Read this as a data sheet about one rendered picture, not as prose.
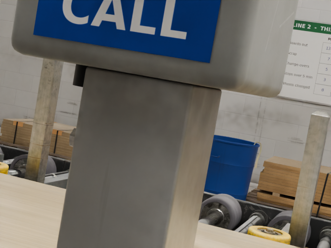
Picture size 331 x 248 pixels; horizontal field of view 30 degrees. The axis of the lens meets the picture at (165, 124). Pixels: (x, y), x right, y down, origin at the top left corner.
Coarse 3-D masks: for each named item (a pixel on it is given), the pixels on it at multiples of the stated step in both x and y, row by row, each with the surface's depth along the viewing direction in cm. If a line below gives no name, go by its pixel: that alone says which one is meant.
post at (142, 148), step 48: (96, 96) 19; (144, 96) 18; (192, 96) 18; (96, 144) 19; (144, 144) 18; (192, 144) 19; (96, 192) 19; (144, 192) 18; (192, 192) 20; (96, 240) 19; (144, 240) 18; (192, 240) 21
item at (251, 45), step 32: (32, 0) 17; (224, 0) 16; (256, 0) 16; (288, 0) 20; (32, 32) 17; (224, 32) 16; (256, 32) 16; (288, 32) 21; (96, 64) 17; (128, 64) 16; (160, 64) 16; (192, 64) 16; (224, 64) 16; (256, 64) 17
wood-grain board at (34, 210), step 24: (0, 192) 111; (24, 192) 114; (48, 192) 118; (0, 216) 95; (24, 216) 98; (48, 216) 100; (0, 240) 83; (24, 240) 85; (48, 240) 87; (216, 240) 104; (240, 240) 107; (264, 240) 110
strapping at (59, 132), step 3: (15, 123) 699; (18, 123) 698; (21, 123) 696; (21, 126) 696; (15, 129) 699; (54, 129) 682; (15, 132) 699; (54, 132) 681; (57, 132) 680; (60, 132) 679; (15, 135) 699; (57, 135) 680; (54, 147) 681; (54, 150) 681; (54, 153) 681
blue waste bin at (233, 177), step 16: (224, 144) 568; (240, 144) 566; (256, 144) 600; (224, 160) 569; (240, 160) 570; (256, 160) 581; (208, 176) 578; (224, 176) 571; (240, 176) 573; (224, 192) 572; (240, 192) 577
